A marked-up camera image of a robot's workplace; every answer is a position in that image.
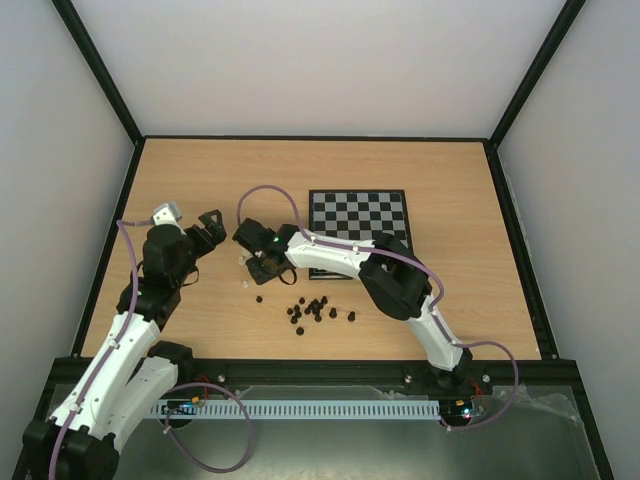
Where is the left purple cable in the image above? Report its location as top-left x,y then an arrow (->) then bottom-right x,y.
49,218 -> 254,479

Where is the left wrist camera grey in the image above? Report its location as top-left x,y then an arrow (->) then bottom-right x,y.
152,201 -> 183,226

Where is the black aluminium frame rail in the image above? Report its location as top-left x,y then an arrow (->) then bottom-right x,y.
45,357 -> 583,394

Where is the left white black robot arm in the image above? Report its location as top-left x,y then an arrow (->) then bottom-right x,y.
22,202 -> 226,479

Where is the purple cable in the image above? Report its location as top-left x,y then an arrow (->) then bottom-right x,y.
49,218 -> 254,479
236,185 -> 522,432

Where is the clear plastic sheet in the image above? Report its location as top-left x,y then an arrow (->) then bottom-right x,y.
487,384 -> 584,433

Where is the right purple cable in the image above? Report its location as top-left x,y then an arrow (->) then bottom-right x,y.
236,185 -> 522,432

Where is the white slotted cable duct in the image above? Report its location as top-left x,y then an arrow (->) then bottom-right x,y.
144,399 -> 441,421

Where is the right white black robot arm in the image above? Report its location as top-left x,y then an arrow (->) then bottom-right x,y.
233,218 -> 472,392

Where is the black grey chess board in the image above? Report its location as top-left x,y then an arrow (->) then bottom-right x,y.
308,189 -> 413,251

